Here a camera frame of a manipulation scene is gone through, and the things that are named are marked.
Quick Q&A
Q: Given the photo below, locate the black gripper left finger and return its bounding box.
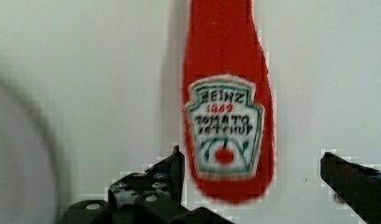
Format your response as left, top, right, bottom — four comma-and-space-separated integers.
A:
59, 146, 232, 224

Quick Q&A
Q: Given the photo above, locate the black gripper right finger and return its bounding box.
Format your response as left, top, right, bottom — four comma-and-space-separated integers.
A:
320, 152, 381, 224

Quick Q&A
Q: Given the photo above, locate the red plush ketchup bottle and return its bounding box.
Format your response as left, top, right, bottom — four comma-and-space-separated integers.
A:
182, 0, 275, 203

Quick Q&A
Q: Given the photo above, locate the lavender round plate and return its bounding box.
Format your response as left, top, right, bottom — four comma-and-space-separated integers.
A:
0, 50, 64, 224

